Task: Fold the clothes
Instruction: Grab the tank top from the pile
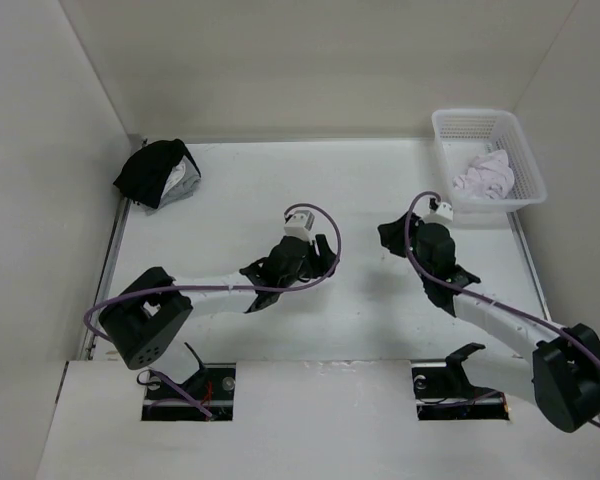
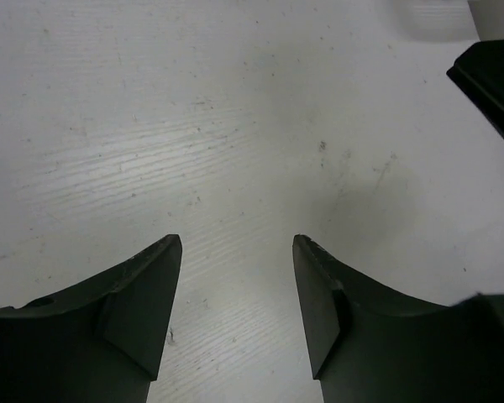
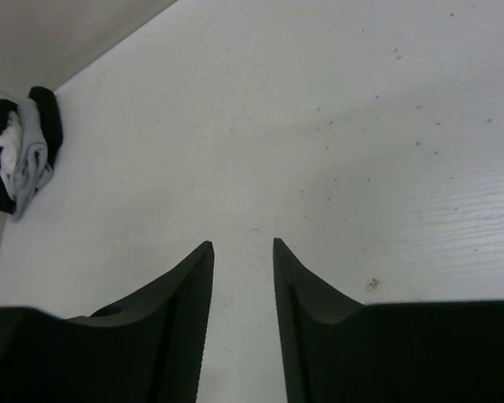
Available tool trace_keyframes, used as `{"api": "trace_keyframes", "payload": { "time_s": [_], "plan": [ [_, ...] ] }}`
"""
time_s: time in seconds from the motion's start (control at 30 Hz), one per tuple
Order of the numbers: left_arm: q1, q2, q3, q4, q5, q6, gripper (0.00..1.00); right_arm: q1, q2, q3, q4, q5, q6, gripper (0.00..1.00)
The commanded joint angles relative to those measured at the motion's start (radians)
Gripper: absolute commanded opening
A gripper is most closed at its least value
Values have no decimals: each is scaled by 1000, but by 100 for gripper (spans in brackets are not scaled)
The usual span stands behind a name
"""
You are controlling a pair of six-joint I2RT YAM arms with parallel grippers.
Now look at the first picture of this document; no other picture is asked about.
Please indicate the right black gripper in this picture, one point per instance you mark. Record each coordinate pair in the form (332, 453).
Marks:
(391, 235)

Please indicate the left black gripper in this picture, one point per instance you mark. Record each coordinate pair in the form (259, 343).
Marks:
(325, 261)

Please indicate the white tank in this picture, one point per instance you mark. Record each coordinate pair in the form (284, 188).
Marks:
(488, 176)
(177, 174)

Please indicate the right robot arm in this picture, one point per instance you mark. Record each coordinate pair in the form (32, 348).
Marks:
(564, 379)

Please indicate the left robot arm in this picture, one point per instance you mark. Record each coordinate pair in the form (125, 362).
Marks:
(145, 324)

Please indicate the grey folded tank top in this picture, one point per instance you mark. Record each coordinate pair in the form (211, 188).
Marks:
(182, 190)

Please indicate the white folded tank top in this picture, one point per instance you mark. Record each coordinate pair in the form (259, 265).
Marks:
(177, 174)

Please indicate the black folded tank top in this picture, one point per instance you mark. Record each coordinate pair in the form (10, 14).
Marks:
(143, 176)

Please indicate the white plastic basket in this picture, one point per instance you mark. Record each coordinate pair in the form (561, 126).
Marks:
(463, 134)

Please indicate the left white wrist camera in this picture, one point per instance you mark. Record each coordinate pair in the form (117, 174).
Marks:
(299, 225)

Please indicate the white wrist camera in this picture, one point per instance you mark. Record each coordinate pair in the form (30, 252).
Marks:
(440, 212)
(299, 225)

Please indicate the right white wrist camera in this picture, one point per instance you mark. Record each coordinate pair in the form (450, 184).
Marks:
(440, 212)

